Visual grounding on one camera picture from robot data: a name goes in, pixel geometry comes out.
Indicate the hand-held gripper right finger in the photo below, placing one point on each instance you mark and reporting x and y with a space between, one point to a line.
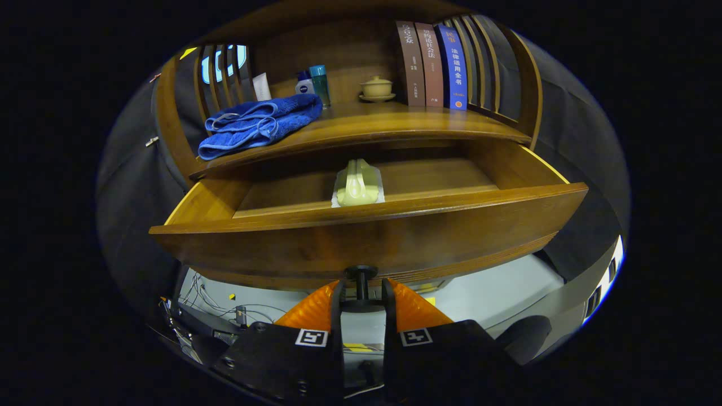
445 366

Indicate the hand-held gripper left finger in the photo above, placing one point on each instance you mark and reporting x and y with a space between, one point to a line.
282 361

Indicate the wooden drawer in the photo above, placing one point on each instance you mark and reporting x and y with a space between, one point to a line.
366 237

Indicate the wooden countertop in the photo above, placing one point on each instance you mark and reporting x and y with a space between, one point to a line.
383 121

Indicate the wooden cabinet with slatted shelf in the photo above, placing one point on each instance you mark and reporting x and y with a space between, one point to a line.
350 51

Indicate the blue towel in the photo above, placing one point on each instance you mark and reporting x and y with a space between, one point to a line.
254 124

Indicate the white tube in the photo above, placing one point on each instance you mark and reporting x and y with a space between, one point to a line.
262 87

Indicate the white bottle with blue cap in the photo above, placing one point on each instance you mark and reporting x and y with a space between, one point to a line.
304 85

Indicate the teal clear bottle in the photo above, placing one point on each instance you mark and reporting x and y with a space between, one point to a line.
320 84

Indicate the beige lidded teacup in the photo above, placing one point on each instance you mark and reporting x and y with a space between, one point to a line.
377 88

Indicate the blue book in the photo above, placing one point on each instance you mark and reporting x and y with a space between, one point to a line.
454 67

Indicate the reddish brown book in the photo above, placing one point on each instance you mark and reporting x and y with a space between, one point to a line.
431 65

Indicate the dark brown book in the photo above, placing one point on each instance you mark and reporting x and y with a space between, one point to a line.
410 62

